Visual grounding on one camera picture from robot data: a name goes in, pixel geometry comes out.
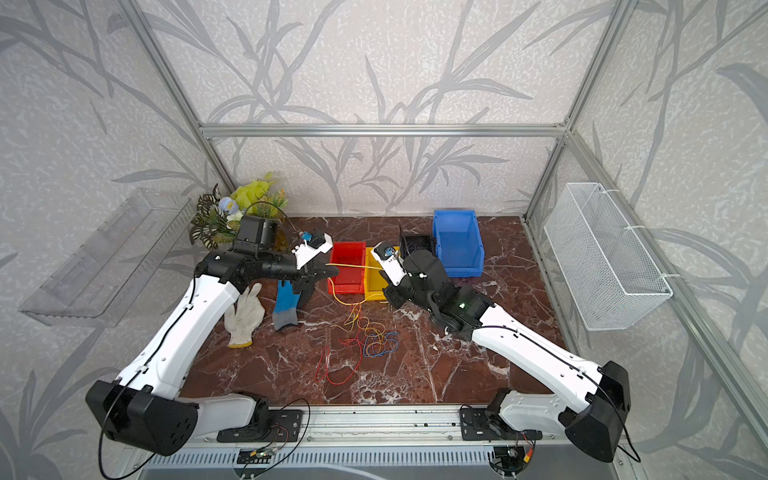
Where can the blue grey work glove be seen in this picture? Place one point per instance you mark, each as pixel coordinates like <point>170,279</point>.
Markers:
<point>285,310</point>

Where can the clear plastic wall shelf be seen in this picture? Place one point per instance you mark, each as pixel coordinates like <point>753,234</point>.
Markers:
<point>99,283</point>

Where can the black plastic bin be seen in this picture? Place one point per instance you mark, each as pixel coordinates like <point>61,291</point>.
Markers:
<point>410,243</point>

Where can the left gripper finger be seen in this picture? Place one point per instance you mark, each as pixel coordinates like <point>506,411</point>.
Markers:
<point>304,289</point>
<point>322,272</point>

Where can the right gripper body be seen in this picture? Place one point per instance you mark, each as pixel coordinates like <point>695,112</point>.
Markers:
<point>406,291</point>

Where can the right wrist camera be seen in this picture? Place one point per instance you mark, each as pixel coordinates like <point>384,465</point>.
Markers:
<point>387,255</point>

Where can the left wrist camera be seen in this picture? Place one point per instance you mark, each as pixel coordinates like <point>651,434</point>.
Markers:
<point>310,245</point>

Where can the aluminium front rail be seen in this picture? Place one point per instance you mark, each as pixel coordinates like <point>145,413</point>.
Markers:
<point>383,424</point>

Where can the red plastic bin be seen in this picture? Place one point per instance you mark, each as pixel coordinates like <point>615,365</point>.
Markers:
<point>349,257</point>

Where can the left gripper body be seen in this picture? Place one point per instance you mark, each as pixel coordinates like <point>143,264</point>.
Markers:
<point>282,268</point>

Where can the artificial plant in vase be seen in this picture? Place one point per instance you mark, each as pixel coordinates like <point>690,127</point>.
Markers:
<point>217,219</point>

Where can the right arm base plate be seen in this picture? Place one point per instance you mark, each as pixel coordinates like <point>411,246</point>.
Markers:
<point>477,425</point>

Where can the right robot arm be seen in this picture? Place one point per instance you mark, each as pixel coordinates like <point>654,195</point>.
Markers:
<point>588,403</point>

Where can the white knit work glove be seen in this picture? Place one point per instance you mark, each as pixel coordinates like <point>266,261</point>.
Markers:
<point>242,319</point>

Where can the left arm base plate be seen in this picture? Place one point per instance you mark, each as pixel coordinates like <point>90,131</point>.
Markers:
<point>282,426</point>

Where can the yellow plastic bin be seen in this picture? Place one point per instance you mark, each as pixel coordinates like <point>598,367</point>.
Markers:
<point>374,283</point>

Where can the blue plastic bin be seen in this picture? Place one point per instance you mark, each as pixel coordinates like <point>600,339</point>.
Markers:
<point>459,243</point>

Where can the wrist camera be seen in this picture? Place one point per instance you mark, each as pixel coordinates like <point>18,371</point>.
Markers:
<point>310,245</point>
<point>387,255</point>

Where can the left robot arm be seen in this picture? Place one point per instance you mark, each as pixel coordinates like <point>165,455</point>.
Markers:
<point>142,406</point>

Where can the white wire mesh basket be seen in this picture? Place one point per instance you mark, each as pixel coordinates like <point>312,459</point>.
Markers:
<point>613,280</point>

